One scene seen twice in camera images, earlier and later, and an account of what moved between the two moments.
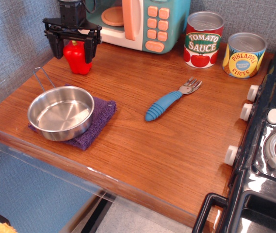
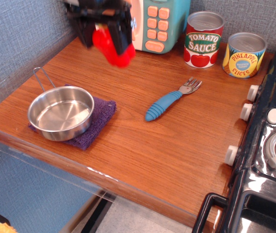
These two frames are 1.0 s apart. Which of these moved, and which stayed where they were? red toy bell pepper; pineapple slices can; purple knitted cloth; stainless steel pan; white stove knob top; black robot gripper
Moved: red toy bell pepper; black robot gripper
Stayed: white stove knob top; pineapple slices can; stainless steel pan; purple knitted cloth
